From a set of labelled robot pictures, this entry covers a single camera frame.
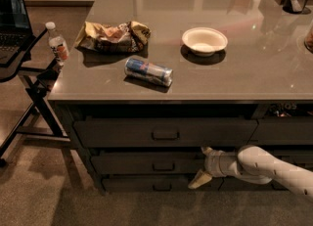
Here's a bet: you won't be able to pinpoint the clear plastic water bottle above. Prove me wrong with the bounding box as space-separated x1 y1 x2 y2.
45 22 69 67

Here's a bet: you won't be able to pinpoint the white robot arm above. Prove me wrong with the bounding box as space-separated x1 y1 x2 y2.
188 145 313 202

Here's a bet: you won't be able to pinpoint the crumpled chip bag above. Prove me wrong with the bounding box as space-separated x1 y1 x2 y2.
74 21 151 53

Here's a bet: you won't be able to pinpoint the dark drawer cabinet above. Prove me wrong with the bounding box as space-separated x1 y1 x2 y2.
51 100 313 193

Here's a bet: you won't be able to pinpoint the black laptop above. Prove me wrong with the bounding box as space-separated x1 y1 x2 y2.
0 0 34 67

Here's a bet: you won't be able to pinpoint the white paper bowl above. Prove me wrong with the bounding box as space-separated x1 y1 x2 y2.
182 27 228 57

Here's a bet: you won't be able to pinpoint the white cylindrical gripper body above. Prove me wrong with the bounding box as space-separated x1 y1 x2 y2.
204 150 232 177

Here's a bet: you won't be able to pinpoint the blue silver energy drink can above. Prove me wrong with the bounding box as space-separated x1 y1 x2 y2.
124 58 173 87

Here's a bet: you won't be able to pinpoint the snack packet in drawer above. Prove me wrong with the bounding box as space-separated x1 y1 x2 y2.
266 103 313 117

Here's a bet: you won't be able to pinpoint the black laptop stand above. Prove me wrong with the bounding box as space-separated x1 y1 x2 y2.
0 24 67 167

